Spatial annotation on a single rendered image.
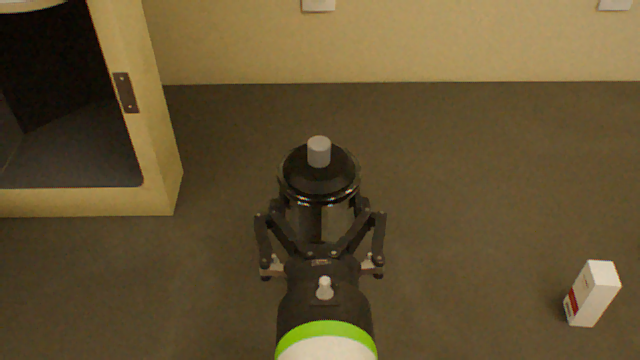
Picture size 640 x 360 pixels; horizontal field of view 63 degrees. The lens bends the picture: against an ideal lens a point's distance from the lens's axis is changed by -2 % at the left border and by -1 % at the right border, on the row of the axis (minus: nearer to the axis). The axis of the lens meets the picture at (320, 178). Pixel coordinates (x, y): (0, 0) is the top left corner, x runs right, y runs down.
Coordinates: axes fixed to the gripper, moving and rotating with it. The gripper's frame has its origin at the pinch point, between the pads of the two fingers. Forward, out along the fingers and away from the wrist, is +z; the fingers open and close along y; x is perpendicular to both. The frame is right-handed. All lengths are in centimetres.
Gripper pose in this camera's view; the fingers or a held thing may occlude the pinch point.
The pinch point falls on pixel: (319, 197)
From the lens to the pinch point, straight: 69.7
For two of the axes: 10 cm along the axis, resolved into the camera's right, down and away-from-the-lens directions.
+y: -10.0, 0.1, -0.2
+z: -0.2, -5.2, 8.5
